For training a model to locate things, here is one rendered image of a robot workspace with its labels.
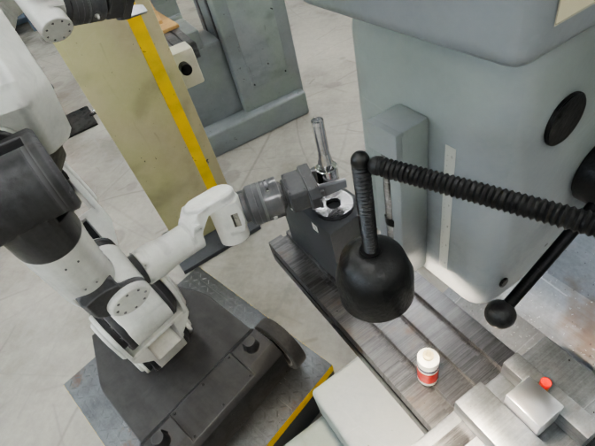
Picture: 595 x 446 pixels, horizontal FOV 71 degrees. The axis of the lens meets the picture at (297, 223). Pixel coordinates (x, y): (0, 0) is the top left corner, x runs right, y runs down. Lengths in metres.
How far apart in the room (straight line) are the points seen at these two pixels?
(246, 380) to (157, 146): 1.32
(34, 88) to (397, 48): 0.46
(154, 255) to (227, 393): 0.65
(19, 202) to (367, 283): 0.39
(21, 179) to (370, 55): 0.39
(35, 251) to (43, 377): 2.01
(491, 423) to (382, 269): 0.47
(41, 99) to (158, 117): 1.56
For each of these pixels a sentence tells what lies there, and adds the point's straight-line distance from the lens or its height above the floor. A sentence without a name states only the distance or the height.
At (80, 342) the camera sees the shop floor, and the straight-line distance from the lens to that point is 2.60.
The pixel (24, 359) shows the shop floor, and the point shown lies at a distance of 2.76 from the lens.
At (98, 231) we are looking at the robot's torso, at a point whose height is 1.22.
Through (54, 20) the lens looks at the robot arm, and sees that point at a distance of 1.02.
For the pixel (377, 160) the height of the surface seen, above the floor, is 1.59.
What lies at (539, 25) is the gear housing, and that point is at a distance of 0.27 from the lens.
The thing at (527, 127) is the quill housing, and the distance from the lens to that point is 0.36.
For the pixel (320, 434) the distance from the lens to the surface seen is 1.12.
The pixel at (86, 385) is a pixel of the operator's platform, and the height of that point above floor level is 0.40.
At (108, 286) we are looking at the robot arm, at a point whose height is 1.29.
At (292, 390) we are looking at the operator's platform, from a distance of 1.52.
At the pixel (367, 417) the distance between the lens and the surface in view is 0.99.
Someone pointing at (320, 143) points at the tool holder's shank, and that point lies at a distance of 0.84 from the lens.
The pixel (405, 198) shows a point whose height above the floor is 1.47.
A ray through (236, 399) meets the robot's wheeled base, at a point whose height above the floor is 0.58.
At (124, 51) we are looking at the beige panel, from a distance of 2.07.
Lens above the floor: 1.77
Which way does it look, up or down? 44 degrees down
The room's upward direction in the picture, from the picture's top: 16 degrees counter-clockwise
